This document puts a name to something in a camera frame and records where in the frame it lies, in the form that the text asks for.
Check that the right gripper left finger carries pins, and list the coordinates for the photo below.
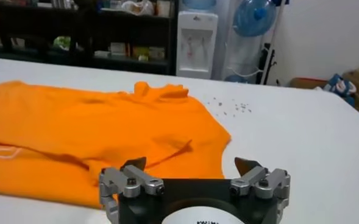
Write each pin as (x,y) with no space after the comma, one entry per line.
(142,179)

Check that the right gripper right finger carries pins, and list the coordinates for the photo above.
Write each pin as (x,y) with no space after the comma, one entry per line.
(252,175)

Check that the orange t-shirt with white print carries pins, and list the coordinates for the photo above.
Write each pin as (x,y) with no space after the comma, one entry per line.
(106,131)

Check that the scattered small crumbs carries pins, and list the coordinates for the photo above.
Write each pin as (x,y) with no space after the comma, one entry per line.
(241,106)

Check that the open cardboard box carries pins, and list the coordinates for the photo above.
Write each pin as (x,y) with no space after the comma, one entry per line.
(307,82)

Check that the blue and white bag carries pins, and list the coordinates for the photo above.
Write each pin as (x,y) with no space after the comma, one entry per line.
(339,86)

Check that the white water dispenser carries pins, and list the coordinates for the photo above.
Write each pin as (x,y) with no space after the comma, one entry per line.
(196,61)

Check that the blue water jug lying level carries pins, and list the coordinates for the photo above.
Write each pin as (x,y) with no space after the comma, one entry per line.
(249,22)

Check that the bowl of green vegetables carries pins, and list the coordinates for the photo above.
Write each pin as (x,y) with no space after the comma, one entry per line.
(61,42)

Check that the black shelving unit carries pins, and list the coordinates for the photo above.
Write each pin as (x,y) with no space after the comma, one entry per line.
(84,30)

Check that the plastic bag with food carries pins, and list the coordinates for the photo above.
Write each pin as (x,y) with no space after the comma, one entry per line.
(138,7)

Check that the white paper cup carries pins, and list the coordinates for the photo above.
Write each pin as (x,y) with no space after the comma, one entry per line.
(163,7)

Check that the upright blue water jug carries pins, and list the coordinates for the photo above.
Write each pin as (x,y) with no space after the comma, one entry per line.
(199,3)

